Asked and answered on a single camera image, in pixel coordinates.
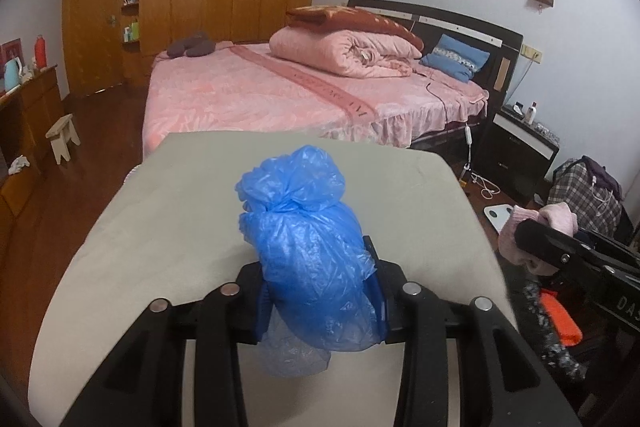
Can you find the trash bin with black bag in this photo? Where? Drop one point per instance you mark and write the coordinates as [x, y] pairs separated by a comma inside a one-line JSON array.
[[550, 357]]

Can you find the teal kettle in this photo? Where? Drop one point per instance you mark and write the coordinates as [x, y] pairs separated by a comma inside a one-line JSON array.
[[13, 74]]

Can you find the red framed picture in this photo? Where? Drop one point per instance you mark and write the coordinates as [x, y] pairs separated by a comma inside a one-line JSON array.
[[10, 49]]

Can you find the white blanket controller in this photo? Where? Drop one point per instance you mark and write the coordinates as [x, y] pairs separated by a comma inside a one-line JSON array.
[[468, 136]]

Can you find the red thermos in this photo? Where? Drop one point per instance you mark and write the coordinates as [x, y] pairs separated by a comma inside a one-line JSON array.
[[40, 52]]

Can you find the crumpled white cloth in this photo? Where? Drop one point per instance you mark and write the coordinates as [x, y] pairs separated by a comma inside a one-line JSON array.
[[19, 164]]

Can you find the pink cloth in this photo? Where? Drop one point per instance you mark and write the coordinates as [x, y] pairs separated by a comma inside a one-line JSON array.
[[555, 217]]

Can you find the grey purple garment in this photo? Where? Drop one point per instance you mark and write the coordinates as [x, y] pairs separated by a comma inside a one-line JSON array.
[[190, 46]]

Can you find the blue pillow with white band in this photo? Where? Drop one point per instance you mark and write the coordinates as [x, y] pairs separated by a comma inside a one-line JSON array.
[[455, 57]]

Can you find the pink bed sheet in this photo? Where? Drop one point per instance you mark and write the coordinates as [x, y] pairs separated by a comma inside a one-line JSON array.
[[250, 92]]

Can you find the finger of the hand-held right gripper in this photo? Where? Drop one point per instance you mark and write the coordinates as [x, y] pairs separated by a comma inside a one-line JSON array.
[[615, 246], [550, 247]]

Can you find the red patterned pillow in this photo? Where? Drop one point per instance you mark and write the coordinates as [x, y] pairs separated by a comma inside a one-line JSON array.
[[350, 17]]

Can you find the wall socket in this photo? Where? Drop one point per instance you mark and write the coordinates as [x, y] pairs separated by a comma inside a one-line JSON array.
[[531, 55]]

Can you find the white bottle with red cap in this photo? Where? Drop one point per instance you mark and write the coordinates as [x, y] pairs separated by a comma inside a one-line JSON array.
[[531, 114]]

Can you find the folded pink quilt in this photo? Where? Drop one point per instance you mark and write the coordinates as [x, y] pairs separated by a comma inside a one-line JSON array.
[[340, 49]]

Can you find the dark wooden bed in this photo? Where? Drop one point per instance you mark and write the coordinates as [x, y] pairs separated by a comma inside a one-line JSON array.
[[450, 19]]

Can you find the wooden sideboard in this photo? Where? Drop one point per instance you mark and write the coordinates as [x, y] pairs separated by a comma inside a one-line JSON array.
[[35, 102]]

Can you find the white bathroom scale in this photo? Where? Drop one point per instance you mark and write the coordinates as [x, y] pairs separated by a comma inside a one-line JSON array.
[[495, 219]]

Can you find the white wooden stool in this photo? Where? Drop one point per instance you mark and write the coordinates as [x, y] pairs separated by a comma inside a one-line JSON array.
[[62, 137]]

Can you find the small yellow item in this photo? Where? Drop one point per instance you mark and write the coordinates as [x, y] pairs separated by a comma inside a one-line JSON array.
[[465, 179]]

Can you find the dark nightstand with white drawer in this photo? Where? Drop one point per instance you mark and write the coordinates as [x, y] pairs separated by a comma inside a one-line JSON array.
[[515, 157]]

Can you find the plaid cloth cover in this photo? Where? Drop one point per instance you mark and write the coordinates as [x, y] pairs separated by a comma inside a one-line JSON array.
[[570, 197]]

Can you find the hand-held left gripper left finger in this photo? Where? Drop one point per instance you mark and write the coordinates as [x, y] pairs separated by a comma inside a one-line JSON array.
[[247, 287]]

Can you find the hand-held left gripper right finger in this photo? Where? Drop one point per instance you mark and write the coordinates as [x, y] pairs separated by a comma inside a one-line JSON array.
[[382, 317]]

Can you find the blue plastic bag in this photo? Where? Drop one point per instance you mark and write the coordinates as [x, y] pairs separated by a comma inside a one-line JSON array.
[[300, 232]]

